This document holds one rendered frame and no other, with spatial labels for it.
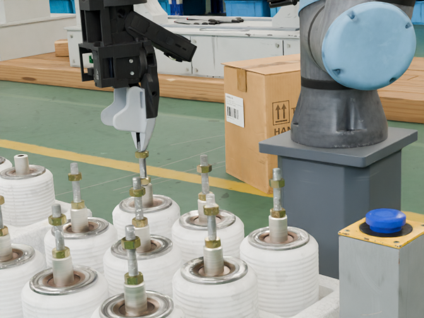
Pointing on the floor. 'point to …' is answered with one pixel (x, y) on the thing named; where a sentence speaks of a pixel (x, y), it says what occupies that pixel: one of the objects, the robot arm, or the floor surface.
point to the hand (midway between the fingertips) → (145, 139)
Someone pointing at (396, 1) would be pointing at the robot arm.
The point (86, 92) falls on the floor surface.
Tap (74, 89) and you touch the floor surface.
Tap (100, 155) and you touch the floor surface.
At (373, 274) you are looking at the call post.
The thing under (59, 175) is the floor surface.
